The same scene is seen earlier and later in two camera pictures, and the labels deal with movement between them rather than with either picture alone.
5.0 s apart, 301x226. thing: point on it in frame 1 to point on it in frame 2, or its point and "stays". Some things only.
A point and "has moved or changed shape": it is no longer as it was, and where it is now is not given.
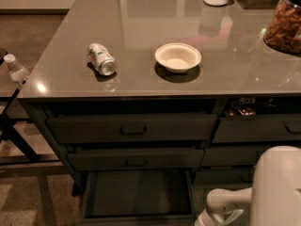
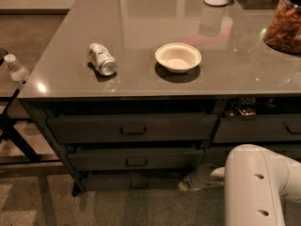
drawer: x=137 y=160 stays
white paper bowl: x=178 y=56 stays
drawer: x=137 y=198 has moved or changed shape
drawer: x=257 y=129 stays
